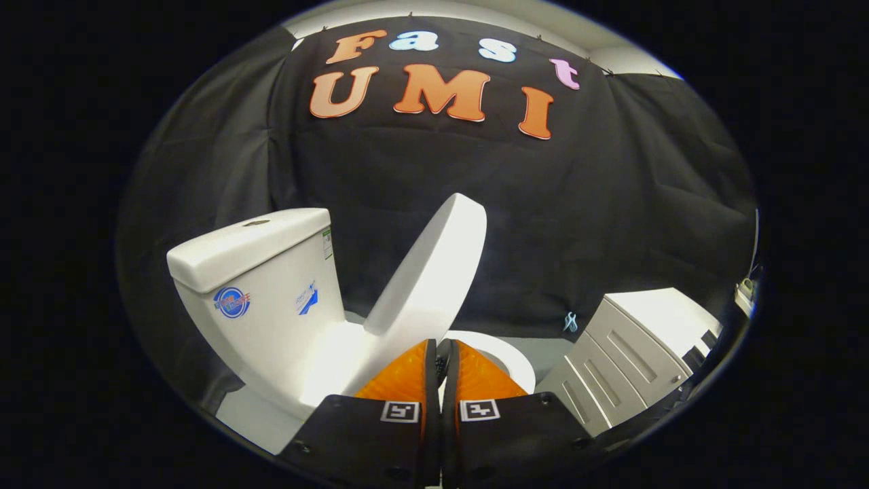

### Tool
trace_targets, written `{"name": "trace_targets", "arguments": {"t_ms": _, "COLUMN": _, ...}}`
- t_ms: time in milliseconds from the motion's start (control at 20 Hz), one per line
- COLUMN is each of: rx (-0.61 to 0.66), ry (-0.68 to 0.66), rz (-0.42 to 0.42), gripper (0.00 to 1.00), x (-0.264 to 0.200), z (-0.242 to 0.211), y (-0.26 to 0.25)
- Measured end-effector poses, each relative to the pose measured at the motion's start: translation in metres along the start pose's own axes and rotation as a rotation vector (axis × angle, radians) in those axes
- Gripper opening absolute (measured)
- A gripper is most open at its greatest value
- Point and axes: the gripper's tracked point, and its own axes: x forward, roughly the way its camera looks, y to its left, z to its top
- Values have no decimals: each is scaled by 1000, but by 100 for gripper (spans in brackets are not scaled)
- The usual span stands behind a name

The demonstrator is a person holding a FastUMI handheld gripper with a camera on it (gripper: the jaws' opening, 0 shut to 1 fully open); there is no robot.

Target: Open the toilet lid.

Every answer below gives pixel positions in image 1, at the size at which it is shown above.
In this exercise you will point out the white cabinet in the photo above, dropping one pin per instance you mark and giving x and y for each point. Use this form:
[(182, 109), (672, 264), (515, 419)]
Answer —
[(631, 353)]

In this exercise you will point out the black backdrop cloth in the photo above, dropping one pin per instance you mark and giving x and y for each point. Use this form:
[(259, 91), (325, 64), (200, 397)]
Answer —
[(543, 217)]

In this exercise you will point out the white toilet lid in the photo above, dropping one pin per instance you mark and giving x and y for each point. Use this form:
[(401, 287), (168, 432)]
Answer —
[(434, 272)]

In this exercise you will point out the light blue clip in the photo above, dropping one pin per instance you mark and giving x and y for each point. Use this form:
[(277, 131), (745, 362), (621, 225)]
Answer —
[(570, 322)]

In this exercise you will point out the white ceramic toilet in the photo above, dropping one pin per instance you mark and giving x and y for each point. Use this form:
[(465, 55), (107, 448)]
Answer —
[(265, 272)]

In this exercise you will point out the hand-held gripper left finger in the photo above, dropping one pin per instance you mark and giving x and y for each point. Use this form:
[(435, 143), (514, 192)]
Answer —
[(429, 407)]

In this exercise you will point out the white wall shelf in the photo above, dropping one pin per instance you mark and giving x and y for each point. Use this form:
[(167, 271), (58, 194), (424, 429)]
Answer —
[(745, 299)]

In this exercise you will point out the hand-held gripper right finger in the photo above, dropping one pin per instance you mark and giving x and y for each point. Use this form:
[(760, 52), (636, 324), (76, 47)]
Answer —
[(449, 407)]

